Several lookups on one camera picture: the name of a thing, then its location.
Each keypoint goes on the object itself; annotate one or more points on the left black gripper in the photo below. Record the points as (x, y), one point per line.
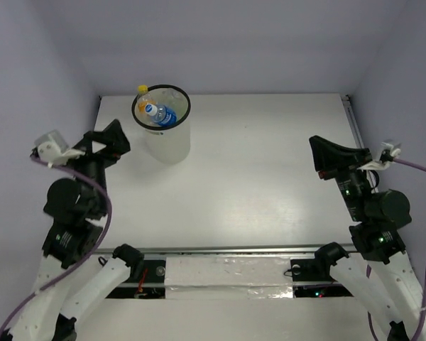
(94, 152)

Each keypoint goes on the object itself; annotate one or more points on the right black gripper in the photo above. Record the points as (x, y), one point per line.
(331, 159)

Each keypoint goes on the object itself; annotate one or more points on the clear bottle yellow cap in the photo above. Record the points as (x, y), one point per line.
(144, 98)

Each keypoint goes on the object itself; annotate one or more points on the clear bottle blue label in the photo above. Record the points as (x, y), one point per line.
(160, 115)

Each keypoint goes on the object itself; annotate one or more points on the clear bottle lemon label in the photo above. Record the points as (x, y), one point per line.
(173, 99)

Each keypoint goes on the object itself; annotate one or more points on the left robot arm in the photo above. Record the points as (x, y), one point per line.
(81, 211)

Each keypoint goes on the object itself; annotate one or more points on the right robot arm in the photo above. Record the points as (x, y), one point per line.
(389, 290)

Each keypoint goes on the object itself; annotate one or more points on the white bin black rim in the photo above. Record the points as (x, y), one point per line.
(170, 144)

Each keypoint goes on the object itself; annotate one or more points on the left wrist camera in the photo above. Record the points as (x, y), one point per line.
(52, 148)

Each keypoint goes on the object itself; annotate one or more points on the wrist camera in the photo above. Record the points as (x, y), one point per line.
(52, 148)
(390, 150)

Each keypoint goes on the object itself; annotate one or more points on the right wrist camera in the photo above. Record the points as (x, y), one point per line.
(390, 150)

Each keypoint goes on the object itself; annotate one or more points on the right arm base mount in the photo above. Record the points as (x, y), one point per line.
(310, 282)

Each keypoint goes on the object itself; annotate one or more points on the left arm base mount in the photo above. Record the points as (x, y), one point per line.
(150, 284)

